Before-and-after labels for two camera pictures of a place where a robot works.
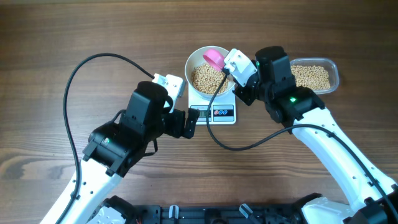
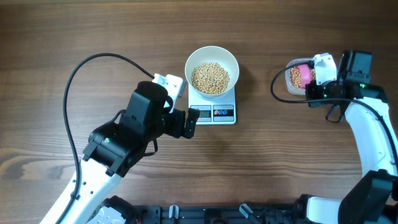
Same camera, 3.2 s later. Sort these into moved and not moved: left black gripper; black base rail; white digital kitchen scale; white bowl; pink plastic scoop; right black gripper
Moved: right black gripper; pink plastic scoop
Not moved: black base rail; left black gripper; white bowl; white digital kitchen scale
